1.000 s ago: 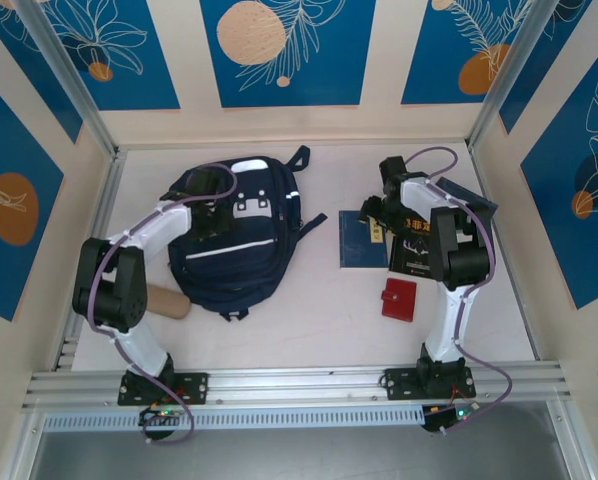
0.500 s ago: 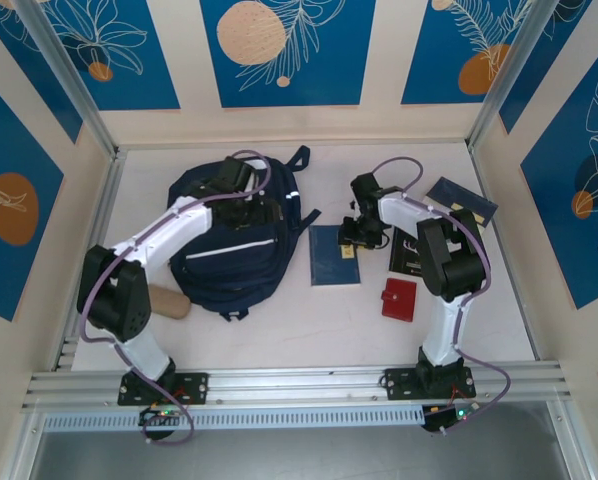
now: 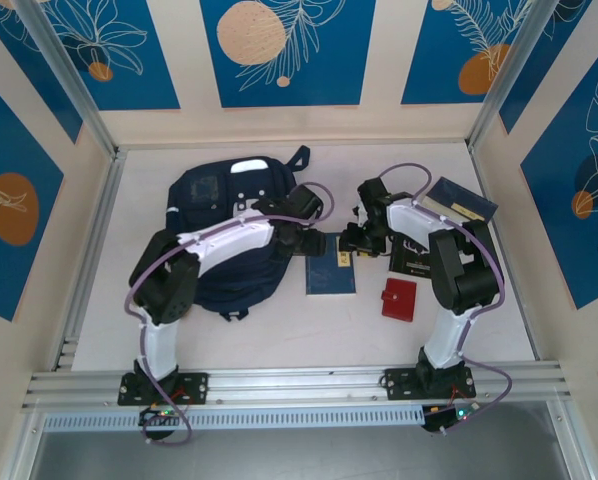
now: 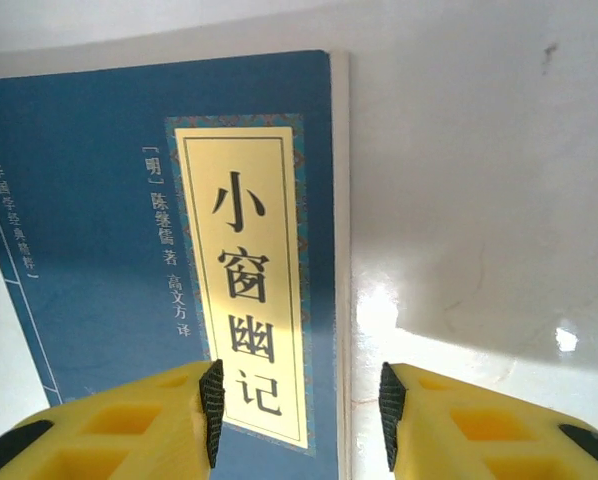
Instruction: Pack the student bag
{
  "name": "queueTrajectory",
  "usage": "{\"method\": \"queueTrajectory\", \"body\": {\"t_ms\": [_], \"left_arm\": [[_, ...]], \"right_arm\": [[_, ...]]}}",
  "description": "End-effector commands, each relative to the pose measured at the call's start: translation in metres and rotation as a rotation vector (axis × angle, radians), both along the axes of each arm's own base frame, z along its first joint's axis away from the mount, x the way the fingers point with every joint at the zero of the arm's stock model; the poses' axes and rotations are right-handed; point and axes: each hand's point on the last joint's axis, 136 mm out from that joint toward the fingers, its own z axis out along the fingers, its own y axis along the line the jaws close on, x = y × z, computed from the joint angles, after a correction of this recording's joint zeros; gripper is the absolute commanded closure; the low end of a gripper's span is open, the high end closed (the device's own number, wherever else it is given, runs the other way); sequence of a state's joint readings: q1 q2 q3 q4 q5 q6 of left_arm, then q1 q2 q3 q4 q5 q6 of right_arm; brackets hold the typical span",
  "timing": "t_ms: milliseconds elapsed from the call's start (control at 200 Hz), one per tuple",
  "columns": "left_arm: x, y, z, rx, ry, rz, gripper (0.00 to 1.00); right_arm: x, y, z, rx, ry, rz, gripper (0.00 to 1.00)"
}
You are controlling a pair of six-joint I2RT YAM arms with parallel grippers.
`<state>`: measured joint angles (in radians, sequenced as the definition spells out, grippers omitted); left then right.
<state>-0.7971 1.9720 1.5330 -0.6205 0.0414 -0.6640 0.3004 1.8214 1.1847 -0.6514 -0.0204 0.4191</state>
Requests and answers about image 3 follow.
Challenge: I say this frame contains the black book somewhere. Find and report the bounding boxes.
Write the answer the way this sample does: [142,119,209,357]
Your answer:
[388,234,435,277]

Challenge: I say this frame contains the red leather wallet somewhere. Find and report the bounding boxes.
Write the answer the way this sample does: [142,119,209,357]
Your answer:
[381,277,417,320]

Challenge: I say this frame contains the thick blue book cream pages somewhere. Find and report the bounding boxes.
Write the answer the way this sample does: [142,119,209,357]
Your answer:
[423,175,498,226]

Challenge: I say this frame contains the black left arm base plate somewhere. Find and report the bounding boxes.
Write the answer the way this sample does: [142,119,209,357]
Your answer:
[117,369,210,406]

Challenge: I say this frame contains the grey metal sheet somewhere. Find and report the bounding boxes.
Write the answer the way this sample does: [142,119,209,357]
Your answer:
[26,428,580,480]

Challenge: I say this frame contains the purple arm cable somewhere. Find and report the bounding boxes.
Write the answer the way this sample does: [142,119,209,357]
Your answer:
[123,182,336,446]
[377,162,513,436]

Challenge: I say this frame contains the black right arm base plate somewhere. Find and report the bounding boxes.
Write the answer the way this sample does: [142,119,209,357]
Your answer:
[384,367,478,401]

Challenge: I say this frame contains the aluminium mounting rail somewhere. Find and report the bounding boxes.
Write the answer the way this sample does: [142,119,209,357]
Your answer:
[21,359,573,412]

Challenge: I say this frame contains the grey slotted cable duct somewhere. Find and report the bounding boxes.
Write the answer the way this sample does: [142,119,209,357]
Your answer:
[42,405,428,432]

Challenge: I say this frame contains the navy blue student backpack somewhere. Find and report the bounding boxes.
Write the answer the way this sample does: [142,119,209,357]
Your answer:
[167,145,313,321]

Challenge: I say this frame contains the thin blue book yellow label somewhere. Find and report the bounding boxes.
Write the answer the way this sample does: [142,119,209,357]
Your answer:
[306,232,358,296]

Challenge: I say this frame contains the aluminium frame post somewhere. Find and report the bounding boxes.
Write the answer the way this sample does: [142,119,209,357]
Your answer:
[13,0,128,161]
[466,0,554,151]

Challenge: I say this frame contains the aluminium side rail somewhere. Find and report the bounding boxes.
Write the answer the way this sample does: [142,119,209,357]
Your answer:
[466,142,544,362]
[53,152,126,371]

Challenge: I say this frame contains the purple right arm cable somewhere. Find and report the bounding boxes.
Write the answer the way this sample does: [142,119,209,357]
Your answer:
[377,162,513,436]

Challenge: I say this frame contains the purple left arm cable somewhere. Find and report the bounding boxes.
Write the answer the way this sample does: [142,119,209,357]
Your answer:
[123,182,336,446]

